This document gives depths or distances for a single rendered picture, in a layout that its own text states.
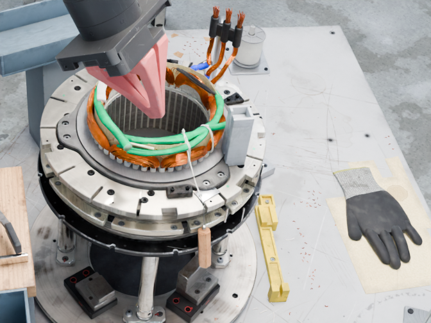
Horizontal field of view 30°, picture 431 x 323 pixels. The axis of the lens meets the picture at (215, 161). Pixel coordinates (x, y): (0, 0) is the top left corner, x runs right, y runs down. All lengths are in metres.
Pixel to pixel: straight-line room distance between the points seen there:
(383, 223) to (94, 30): 0.92
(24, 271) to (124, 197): 0.16
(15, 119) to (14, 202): 1.64
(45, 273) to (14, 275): 0.32
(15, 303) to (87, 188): 0.17
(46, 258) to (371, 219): 0.58
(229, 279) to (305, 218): 0.22
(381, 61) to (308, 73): 1.42
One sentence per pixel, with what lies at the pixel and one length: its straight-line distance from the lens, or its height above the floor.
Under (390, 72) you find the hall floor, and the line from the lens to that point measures 3.14.
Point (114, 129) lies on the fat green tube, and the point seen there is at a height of 1.16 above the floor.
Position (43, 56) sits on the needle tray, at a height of 1.04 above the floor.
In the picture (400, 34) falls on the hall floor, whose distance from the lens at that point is 3.35.
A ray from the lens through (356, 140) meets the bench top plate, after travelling 1.66.
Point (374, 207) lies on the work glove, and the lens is 1.52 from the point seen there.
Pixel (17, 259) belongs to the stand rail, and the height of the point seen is 1.07.
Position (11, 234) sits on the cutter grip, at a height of 1.10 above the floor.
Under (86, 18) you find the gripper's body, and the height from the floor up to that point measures 1.49.
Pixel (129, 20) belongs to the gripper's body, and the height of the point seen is 1.48.
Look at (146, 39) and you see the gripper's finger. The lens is 0.69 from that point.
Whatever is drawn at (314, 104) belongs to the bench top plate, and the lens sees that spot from 1.71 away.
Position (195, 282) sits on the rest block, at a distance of 1.30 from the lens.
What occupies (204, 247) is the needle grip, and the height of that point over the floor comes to 1.04.
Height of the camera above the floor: 1.90
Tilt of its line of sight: 46 degrees down
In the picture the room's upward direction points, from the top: 10 degrees clockwise
